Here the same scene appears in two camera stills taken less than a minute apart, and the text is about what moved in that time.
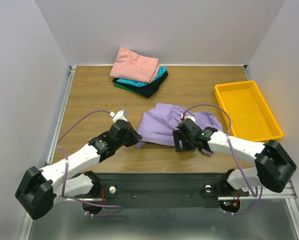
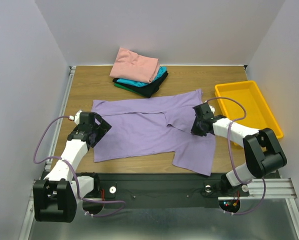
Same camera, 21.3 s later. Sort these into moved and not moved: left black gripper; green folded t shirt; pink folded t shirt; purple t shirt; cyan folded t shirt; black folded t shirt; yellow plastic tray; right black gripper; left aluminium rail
Moved: right black gripper; left black gripper; purple t shirt
Not moved: green folded t shirt; yellow plastic tray; pink folded t shirt; cyan folded t shirt; black folded t shirt; left aluminium rail
